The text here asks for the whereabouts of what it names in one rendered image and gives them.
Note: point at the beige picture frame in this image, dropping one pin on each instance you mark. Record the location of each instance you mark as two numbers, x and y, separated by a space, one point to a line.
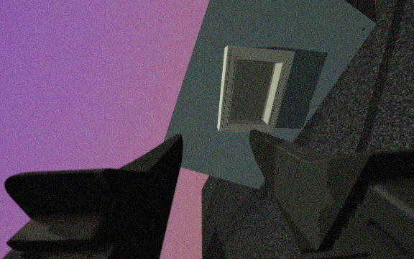
252 88

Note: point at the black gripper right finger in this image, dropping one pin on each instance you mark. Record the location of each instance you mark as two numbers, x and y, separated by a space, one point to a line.
315 191

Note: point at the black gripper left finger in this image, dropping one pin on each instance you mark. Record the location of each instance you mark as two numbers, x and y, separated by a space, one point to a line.
138 195

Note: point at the dark grey flat panel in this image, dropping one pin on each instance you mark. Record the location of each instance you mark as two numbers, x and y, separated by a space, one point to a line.
324 34

